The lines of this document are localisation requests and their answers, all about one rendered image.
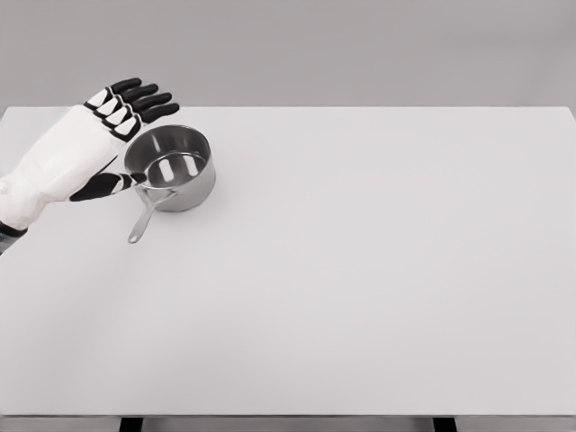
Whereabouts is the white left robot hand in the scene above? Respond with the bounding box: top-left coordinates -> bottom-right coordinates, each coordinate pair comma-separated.
12,77 -> 181,203

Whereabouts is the steel saucepan with long handle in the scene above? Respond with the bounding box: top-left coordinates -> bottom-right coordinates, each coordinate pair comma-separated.
123,124 -> 217,245

